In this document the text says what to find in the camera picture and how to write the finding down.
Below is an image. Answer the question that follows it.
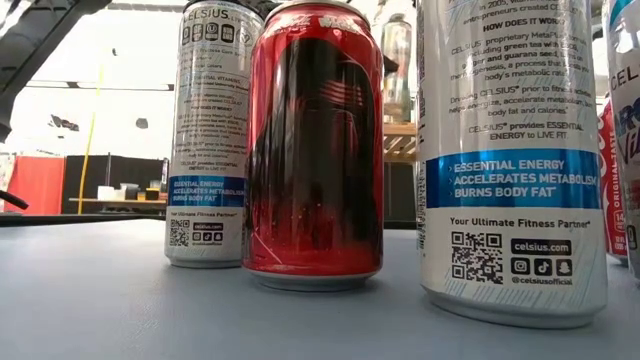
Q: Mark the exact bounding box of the wooden slatted shelf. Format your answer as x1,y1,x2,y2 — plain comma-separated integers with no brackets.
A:
382,122,418,164

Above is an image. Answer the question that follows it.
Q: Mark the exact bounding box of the red Star Wars cola can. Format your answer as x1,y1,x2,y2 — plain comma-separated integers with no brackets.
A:
242,0,385,293

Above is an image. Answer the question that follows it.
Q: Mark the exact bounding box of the white box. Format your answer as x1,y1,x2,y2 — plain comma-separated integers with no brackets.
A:
97,184,126,201

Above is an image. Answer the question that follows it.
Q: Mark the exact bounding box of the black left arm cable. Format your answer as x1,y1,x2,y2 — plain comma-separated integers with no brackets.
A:
0,188,30,211

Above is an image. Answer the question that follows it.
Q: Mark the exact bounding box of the red partition panel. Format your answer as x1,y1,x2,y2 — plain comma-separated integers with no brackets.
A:
4,155,67,216

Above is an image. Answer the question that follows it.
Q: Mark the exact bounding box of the white Celsius can yellow band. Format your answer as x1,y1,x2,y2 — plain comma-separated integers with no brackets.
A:
382,13,415,125

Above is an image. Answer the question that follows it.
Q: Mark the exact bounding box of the yellow hanging cord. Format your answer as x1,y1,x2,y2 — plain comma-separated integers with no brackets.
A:
76,47,106,216

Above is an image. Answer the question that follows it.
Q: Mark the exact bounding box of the wooden desk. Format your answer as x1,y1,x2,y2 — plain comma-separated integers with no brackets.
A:
68,197,169,216

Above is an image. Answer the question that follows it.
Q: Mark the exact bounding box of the white Celsius can blue band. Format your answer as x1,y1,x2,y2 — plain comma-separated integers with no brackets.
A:
163,0,266,270
415,0,610,330
602,0,640,284

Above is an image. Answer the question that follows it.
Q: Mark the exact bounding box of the dark wall-mounted device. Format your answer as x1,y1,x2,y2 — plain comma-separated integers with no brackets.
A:
49,114,80,133

